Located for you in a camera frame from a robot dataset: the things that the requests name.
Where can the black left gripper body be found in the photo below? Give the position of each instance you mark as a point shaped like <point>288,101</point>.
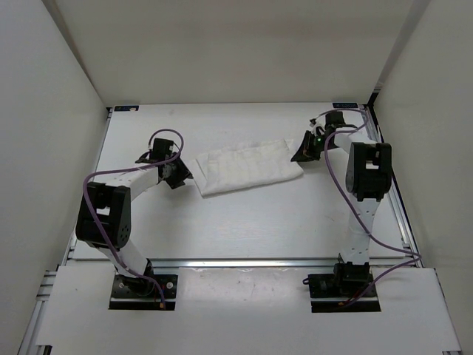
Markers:
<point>174,173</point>

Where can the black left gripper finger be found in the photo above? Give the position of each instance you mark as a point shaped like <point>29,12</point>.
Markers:
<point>174,184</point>
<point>181,171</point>

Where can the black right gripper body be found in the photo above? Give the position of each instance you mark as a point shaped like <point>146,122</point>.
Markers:
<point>320,142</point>

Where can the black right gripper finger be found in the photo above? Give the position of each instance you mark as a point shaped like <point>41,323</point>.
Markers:
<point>306,146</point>
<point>305,159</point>

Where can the white fabric skirt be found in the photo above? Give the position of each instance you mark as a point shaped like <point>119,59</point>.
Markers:
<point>244,166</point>

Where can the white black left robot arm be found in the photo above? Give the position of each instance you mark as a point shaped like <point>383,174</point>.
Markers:
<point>105,217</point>

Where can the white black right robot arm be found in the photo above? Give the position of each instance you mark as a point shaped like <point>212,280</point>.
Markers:
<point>368,178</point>

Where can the blue label sticker right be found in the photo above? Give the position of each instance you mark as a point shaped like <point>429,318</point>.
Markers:
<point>344,105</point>

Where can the blue label sticker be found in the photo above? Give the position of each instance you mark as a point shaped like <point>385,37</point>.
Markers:
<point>126,108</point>
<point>344,105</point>

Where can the blue label sticker left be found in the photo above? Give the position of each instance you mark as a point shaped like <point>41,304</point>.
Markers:
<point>126,108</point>

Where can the white front cover board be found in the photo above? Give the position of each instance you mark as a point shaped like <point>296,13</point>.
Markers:
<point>257,311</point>

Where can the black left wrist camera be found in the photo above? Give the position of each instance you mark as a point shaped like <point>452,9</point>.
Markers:
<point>161,150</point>

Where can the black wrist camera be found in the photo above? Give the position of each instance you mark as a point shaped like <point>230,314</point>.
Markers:
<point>161,150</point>
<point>328,122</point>

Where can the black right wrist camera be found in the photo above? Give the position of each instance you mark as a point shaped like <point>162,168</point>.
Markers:
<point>328,122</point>

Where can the aluminium table edge rail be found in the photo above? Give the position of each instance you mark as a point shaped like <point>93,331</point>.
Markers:
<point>243,263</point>

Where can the aluminium right frame rail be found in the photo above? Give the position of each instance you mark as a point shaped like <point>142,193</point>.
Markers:
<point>395,199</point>

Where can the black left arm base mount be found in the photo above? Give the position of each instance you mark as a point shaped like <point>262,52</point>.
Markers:
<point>141,296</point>

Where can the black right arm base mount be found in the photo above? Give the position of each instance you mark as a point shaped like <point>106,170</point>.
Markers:
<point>349,288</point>

